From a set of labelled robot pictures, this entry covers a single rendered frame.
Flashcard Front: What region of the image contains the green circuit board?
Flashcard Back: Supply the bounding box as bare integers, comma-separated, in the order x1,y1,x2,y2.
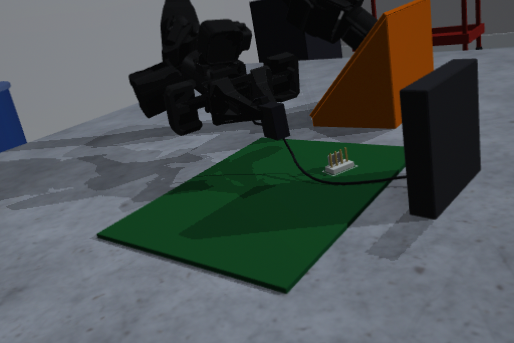
97,137,406,294

